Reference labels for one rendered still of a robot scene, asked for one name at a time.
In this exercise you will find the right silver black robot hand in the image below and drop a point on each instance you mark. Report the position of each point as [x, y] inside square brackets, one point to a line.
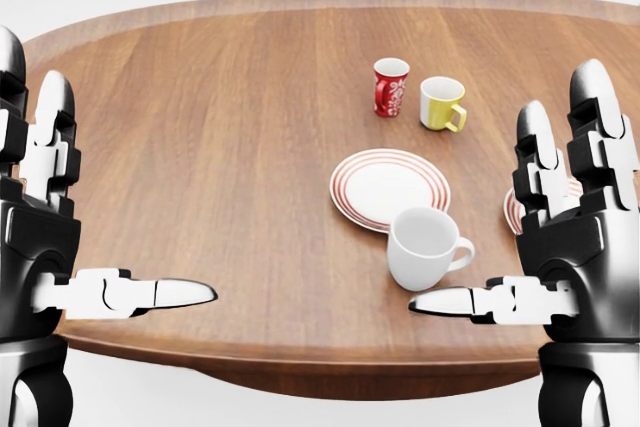
[575, 247]

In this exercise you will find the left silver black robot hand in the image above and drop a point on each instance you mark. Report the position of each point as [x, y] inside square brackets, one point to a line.
[35, 242]

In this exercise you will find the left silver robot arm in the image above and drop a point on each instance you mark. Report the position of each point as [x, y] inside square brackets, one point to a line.
[35, 382]

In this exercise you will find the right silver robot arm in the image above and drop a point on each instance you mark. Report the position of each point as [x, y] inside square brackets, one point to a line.
[590, 387]

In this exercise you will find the red-ringed white plate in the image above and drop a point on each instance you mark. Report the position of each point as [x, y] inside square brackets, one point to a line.
[385, 187]
[514, 211]

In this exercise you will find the yellow and white mug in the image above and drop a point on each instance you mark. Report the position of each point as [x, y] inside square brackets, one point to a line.
[441, 103]

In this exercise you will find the red patterned mug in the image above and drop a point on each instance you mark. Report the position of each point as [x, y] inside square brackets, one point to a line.
[390, 89]

